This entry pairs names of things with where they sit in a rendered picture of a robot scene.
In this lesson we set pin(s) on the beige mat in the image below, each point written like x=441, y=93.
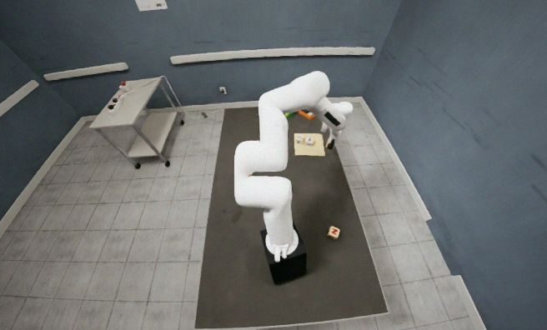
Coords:
x=317, y=148

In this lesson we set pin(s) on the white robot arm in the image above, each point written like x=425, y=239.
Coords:
x=270, y=154

